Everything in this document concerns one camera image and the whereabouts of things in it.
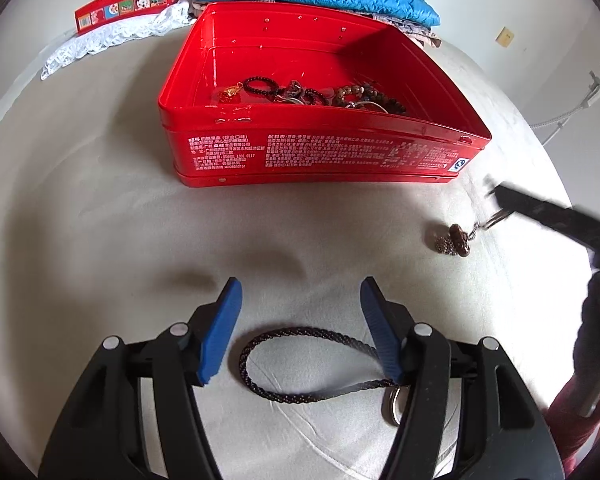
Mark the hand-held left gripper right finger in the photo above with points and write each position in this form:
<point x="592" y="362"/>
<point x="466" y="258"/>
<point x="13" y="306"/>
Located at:
<point x="380" y="330"/>

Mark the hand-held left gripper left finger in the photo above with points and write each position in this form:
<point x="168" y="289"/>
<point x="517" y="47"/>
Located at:
<point x="220" y="335"/>

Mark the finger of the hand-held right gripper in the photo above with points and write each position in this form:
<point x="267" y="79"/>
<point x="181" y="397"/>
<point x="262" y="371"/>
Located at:
<point x="555" y="215"/>

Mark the red tin box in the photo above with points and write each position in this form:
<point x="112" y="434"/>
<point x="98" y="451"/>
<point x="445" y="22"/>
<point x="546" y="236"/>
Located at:
<point x="330" y="160"/>

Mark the silver bangle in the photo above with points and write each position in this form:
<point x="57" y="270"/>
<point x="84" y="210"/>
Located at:
<point x="367" y="105"/>

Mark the white lace cloth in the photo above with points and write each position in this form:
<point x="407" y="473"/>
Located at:
<point x="110" y="37"/>

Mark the red tin lid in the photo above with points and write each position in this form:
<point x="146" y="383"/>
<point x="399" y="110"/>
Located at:
<point x="130" y="2"/>

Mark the wall socket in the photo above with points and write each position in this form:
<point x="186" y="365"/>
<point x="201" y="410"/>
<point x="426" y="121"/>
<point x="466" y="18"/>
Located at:
<point x="505" y="37"/>

